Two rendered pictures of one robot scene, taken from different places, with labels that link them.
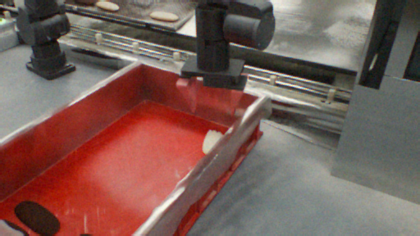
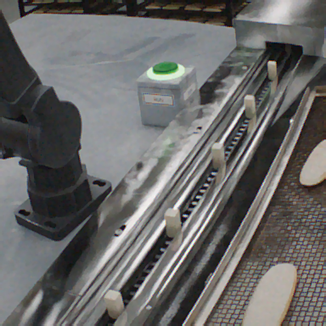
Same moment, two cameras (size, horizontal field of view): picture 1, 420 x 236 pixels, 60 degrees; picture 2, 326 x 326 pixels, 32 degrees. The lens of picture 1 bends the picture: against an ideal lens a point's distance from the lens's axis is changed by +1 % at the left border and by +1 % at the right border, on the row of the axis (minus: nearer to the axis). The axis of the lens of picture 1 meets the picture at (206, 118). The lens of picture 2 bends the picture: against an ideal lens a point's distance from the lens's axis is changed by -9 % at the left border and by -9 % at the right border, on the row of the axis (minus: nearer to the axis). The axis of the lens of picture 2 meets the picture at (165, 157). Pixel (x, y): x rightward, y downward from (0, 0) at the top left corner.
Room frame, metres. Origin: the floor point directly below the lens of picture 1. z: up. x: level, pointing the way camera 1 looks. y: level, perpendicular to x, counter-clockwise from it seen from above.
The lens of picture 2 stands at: (1.04, -0.20, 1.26)
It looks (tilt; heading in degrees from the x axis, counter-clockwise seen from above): 31 degrees down; 89
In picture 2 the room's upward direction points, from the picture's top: 8 degrees counter-clockwise
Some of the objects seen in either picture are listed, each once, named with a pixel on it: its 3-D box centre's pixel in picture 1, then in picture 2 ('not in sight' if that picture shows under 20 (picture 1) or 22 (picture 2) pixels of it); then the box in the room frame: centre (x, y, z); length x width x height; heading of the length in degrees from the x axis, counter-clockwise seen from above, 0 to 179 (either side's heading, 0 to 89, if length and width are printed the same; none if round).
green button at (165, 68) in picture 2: not in sight; (165, 70); (1.08, 0.64, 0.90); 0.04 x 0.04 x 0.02
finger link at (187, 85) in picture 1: (200, 90); not in sight; (0.58, 0.01, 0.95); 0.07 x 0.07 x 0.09; 76
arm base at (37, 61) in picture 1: (47, 56); (57, 182); (0.92, 0.43, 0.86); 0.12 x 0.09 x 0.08; 51
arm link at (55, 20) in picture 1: (47, 29); (36, 137); (0.91, 0.41, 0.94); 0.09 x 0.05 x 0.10; 52
